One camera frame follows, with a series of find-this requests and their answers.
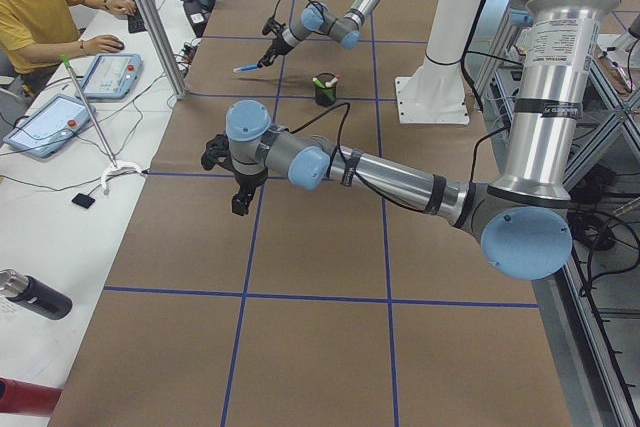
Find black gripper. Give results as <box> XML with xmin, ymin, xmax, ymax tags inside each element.
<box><xmin>231</xmin><ymin>170</ymin><xmax>268</xmax><ymax>216</ymax></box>
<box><xmin>257</xmin><ymin>37</ymin><xmax>291</xmax><ymax>68</ymax></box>

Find blue highlighter pen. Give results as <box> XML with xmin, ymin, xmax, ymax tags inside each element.
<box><xmin>233</xmin><ymin>64</ymin><xmax>261</xmax><ymax>73</ymax></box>

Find red whiteboard marker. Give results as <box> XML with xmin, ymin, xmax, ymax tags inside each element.
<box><xmin>325</xmin><ymin>75</ymin><xmax>340</xmax><ymax>88</ymax></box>

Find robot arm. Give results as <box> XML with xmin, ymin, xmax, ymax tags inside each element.
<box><xmin>223</xmin><ymin>0</ymin><xmax>621</xmax><ymax>280</ymax></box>
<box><xmin>252</xmin><ymin>0</ymin><xmax>381</xmax><ymax>69</ymax></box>

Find green highlighter pen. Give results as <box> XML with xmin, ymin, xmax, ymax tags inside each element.
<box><xmin>312</xmin><ymin>77</ymin><xmax>325</xmax><ymax>89</ymax></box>

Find black mesh pen cup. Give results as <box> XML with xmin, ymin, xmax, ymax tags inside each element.
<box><xmin>313</xmin><ymin>72</ymin><xmax>339</xmax><ymax>107</ymax></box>

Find white curved stand base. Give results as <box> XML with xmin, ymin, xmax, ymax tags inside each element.
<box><xmin>100</xmin><ymin>160</ymin><xmax>143</xmax><ymax>194</ymax></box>

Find black keyboard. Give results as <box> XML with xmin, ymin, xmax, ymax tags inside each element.
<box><xmin>127</xmin><ymin>0</ymin><xmax>146</xmax><ymax>34</ymax></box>

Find small black square pad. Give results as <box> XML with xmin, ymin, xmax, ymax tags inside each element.
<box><xmin>71</xmin><ymin>193</ymin><xmax>96</xmax><ymax>209</ymax></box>

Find far teach pendant tablet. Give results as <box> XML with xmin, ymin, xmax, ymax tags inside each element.
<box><xmin>80</xmin><ymin>53</ymin><xmax>142</xmax><ymax>101</ymax></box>

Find teach pendant tablet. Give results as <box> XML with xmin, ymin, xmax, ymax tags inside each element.
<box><xmin>3</xmin><ymin>94</ymin><xmax>90</xmax><ymax>159</ymax></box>
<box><xmin>80</xmin><ymin>53</ymin><xmax>142</xmax><ymax>101</ymax></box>

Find metal rod green tip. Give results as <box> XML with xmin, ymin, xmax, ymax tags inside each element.
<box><xmin>60</xmin><ymin>54</ymin><xmax>118</xmax><ymax>171</ymax></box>

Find near teach pendant tablet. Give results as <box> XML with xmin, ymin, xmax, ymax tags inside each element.
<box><xmin>3</xmin><ymin>94</ymin><xmax>90</xmax><ymax>159</ymax></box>

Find black water bottle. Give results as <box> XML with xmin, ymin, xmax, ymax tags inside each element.
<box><xmin>1</xmin><ymin>269</ymin><xmax>73</xmax><ymax>320</ymax></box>

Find person in yellow shirt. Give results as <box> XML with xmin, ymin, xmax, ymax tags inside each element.
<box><xmin>1</xmin><ymin>0</ymin><xmax>137</xmax><ymax>96</ymax></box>

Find red bottle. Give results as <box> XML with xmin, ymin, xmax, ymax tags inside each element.
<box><xmin>1</xmin><ymin>378</ymin><xmax>62</xmax><ymax>417</ymax></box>

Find aluminium frame post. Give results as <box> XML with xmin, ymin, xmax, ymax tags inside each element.
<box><xmin>135</xmin><ymin>0</ymin><xmax>187</xmax><ymax>100</ymax></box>

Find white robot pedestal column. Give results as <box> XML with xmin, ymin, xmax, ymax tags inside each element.
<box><xmin>395</xmin><ymin>0</ymin><xmax>481</xmax><ymax>125</ymax></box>

